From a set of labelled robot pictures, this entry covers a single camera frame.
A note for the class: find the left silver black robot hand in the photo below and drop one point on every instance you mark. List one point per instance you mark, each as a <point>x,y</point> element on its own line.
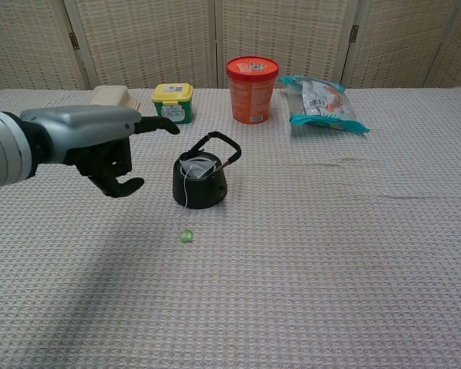
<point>80,127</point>

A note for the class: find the pyramid tea bag green tag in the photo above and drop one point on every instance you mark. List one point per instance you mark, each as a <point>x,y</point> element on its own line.
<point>197,169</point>

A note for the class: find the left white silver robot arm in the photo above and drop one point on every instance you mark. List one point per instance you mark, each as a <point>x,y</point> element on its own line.
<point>4,150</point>

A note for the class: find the teal snack bag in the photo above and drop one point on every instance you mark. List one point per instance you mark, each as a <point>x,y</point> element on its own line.
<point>322,104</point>

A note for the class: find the cream plastic food container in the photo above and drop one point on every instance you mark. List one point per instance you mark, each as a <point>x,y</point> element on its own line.
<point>111,96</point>

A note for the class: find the brass screen hinge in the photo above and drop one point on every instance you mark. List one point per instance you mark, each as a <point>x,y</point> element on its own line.
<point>73,40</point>
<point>354,34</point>

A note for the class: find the green tub yellow lid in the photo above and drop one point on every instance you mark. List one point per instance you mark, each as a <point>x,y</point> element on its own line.
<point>172,104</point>

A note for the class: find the woven folding screen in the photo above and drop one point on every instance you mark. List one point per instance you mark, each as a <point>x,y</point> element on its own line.
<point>157,38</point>

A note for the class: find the orange cup red lid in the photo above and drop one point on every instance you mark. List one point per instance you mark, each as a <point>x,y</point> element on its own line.
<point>251,100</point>

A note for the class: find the white waffle tablecloth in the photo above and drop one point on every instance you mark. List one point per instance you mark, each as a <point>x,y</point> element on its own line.
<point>292,269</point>

